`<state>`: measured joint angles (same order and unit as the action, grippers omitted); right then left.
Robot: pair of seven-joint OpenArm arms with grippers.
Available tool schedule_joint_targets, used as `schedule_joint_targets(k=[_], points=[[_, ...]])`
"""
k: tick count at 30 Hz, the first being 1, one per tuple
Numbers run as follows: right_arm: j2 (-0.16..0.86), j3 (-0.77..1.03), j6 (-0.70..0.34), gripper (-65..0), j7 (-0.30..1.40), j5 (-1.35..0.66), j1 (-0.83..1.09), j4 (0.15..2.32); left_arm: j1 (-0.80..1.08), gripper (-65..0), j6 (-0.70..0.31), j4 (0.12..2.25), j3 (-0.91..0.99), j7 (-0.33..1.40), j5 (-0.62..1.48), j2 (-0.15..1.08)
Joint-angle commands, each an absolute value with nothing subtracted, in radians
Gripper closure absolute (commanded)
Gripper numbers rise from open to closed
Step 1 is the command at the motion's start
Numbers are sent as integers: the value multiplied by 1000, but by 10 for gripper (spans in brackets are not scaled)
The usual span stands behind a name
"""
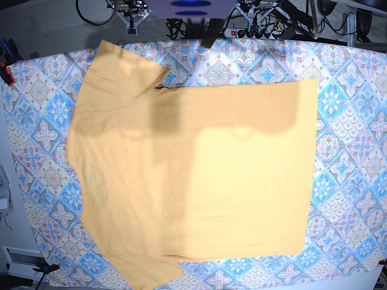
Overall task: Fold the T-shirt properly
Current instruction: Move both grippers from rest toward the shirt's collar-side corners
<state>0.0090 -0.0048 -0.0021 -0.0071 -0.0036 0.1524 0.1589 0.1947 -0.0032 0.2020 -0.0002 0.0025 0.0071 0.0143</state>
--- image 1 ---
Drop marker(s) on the yellow T-shirt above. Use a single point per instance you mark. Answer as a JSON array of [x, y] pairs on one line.
[[189, 174]]

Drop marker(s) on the blue handled clamp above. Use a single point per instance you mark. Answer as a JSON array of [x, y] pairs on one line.
[[10, 50]]

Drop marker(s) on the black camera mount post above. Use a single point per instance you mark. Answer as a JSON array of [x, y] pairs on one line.
[[213, 30]]

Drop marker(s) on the orange black clamp lower left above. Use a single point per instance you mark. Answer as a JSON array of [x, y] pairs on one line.
[[45, 268]]

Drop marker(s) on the patterned blue tablecloth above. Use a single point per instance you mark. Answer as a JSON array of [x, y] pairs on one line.
[[346, 230]]

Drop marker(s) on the white power strip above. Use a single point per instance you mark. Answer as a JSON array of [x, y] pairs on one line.
[[239, 33]]

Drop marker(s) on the white device at left edge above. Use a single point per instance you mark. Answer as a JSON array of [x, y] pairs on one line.
[[5, 195]]

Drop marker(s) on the red black clamp upper left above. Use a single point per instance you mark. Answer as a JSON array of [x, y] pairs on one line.
[[6, 74]]

